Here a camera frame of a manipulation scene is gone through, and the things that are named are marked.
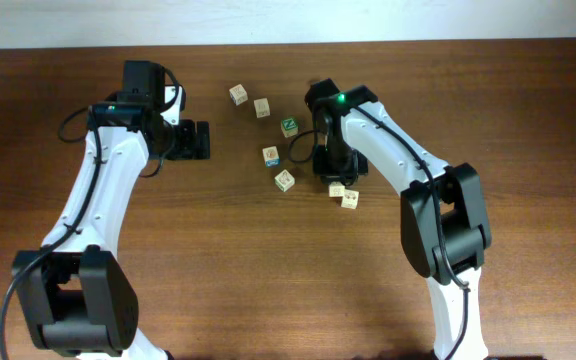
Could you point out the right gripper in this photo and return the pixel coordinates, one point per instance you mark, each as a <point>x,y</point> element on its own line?
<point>341,174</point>

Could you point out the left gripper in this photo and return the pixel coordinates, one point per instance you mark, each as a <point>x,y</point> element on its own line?
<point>185,147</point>

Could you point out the wooden block red side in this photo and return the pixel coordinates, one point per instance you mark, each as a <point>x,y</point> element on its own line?
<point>336,189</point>

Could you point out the wooden car picture block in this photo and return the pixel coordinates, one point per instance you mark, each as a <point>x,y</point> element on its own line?
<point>350,199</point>

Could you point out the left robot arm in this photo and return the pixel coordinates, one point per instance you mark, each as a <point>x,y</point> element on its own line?
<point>75,297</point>

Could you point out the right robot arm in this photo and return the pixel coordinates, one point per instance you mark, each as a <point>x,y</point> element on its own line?
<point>445,227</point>

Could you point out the wooden block green side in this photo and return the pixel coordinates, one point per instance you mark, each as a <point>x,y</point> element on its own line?
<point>284,180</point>

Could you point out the green letter Z block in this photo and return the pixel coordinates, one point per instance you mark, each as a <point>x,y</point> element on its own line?
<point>289,127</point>

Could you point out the wooden block far left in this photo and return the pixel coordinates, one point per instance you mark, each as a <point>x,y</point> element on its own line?
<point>238,94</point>

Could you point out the wooden block blue side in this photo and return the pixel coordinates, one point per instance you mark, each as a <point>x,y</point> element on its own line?
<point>271,156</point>

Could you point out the plain wooden picture block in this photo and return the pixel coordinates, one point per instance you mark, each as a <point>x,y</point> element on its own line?
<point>262,108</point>

